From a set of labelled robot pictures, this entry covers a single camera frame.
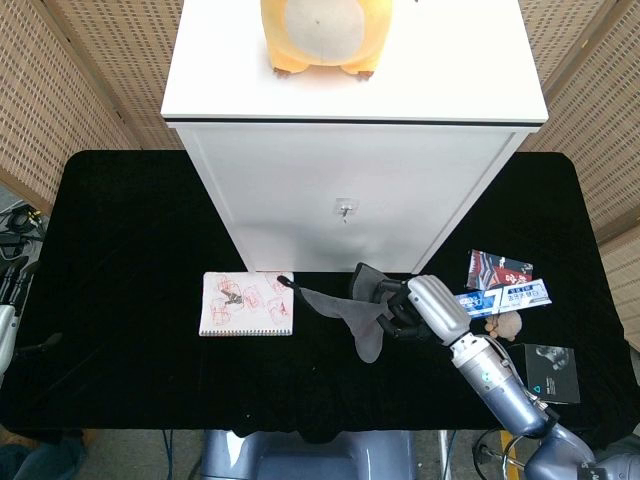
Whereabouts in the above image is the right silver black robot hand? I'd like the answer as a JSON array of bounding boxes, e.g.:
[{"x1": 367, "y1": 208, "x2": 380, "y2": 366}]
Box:
[{"x1": 377, "y1": 273, "x2": 474, "y2": 346}]

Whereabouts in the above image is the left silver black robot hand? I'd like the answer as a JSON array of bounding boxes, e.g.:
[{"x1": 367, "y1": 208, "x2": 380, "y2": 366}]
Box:
[{"x1": 0, "y1": 262, "x2": 62, "y2": 374}]

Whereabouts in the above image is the gray cloth with black trim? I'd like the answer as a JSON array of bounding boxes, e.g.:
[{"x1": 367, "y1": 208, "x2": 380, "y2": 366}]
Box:
[{"x1": 275, "y1": 262, "x2": 401, "y2": 365}]

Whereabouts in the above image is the blue cloth garment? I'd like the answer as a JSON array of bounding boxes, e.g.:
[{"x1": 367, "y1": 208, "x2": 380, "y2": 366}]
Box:
[{"x1": 0, "y1": 433, "x2": 86, "y2": 480}]

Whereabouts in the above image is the clear adhesive metal hook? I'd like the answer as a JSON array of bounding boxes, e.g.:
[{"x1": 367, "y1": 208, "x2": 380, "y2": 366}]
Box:
[{"x1": 333, "y1": 196, "x2": 357, "y2": 225}]

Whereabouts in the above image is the red blue snack packet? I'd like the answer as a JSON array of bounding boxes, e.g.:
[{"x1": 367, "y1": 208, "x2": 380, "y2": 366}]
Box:
[{"x1": 466, "y1": 248, "x2": 535, "y2": 291}]

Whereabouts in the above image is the small beige plush toy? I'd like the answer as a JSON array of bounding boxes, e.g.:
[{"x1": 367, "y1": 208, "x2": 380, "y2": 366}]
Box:
[{"x1": 482, "y1": 309, "x2": 524, "y2": 343}]

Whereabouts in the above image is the blue toothpaste box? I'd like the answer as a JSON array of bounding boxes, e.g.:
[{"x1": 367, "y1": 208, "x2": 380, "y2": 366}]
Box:
[{"x1": 452, "y1": 278, "x2": 553, "y2": 321}]

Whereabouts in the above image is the black tablecloth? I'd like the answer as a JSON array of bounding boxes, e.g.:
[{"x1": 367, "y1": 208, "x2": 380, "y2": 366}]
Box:
[{"x1": 0, "y1": 148, "x2": 630, "y2": 444}]

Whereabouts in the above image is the black product box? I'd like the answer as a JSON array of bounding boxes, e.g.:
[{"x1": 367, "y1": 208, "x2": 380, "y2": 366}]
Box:
[{"x1": 509, "y1": 343, "x2": 581, "y2": 406}]

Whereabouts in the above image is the white cabinet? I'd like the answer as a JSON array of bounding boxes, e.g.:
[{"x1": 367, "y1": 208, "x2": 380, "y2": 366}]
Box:
[{"x1": 160, "y1": 0, "x2": 550, "y2": 275}]

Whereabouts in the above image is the spiral notebook with red drawings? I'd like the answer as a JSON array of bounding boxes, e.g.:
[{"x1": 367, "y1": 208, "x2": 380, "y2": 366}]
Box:
[{"x1": 198, "y1": 271, "x2": 296, "y2": 338}]

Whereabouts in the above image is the blue-gray robot torso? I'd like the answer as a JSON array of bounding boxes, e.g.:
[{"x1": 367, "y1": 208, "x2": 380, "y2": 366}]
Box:
[{"x1": 199, "y1": 428, "x2": 417, "y2": 480}]

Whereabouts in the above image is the woven folding screen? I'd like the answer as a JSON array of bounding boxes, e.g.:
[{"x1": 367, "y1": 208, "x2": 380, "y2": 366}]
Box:
[
  {"x1": 0, "y1": 0, "x2": 189, "y2": 216},
  {"x1": 517, "y1": 0, "x2": 640, "y2": 331}
]

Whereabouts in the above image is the yellow plush toy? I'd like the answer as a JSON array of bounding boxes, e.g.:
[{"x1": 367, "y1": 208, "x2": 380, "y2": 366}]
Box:
[{"x1": 260, "y1": 0, "x2": 396, "y2": 81}]

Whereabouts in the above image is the black cable clutter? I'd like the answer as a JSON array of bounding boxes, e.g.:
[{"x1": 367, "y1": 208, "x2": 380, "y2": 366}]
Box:
[{"x1": 0, "y1": 203, "x2": 47, "y2": 261}]

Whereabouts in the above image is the blue cable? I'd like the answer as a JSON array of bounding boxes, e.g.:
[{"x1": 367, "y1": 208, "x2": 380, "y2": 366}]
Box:
[
  {"x1": 444, "y1": 430, "x2": 457, "y2": 480},
  {"x1": 160, "y1": 428, "x2": 175, "y2": 480}
]

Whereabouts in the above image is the chrome stool frame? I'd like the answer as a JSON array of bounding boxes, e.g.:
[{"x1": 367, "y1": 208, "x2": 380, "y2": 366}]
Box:
[{"x1": 474, "y1": 428, "x2": 546, "y2": 480}]

